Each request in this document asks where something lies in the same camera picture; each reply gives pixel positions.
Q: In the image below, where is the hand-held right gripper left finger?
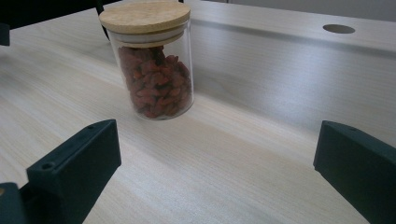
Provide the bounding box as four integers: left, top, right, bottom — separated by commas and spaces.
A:
19, 119, 122, 224

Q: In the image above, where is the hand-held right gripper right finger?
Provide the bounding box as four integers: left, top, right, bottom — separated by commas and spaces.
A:
313, 119, 396, 224

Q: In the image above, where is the glass jar of red berries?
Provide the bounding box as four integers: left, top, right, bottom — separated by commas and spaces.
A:
106, 29, 195, 121

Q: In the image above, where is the wooden jar lid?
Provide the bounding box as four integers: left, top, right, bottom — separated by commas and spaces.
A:
98, 0, 191, 35

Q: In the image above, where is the dark object at table edge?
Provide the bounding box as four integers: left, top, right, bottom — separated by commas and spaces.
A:
0, 22, 11, 47

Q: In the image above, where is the black cable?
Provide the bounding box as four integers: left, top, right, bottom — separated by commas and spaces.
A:
94, 0, 111, 41

